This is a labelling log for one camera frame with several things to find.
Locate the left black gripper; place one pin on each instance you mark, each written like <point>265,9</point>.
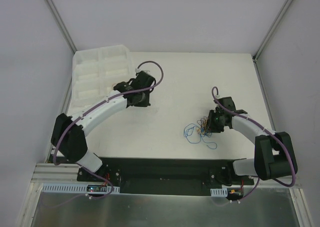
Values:
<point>144,100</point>

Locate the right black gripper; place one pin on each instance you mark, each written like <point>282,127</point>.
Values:
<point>211,122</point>

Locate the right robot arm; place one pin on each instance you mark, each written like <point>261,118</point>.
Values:
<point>274,155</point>

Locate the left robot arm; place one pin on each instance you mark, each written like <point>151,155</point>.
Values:
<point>69,132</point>

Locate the white foam tray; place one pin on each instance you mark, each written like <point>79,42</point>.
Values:
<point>95,71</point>

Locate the right white cable duct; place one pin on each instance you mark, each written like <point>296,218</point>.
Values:
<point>219,192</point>

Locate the white cable duct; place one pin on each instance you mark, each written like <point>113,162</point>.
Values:
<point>79,189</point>
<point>219,192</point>

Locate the left aluminium frame post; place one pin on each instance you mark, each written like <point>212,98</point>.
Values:
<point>61,25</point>

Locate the aluminium frame post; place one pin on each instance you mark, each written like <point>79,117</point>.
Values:
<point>275,24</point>
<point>61,25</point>

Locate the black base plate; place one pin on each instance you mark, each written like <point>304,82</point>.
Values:
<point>151,176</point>

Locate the left white cable duct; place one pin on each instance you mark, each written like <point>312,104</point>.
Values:
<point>79,189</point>

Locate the right aluminium frame post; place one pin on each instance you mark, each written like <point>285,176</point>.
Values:
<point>275,24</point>

